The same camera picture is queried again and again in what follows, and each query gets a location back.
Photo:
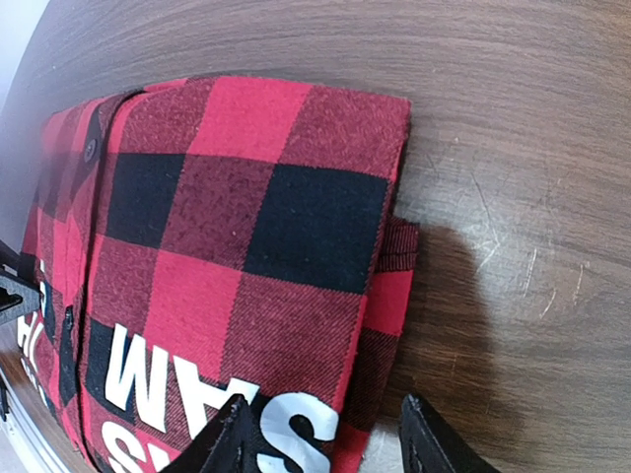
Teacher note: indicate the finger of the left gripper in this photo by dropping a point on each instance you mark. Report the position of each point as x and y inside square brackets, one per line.
[19, 295]

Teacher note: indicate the aluminium front rail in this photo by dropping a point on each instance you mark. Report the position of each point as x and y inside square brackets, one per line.
[34, 453]

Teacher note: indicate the red black plaid shirt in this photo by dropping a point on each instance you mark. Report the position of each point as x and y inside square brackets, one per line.
[208, 237]

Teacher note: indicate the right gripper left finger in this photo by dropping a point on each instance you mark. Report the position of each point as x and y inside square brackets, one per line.
[226, 444]

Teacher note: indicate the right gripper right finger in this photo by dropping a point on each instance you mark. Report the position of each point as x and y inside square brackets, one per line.
[429, 444]

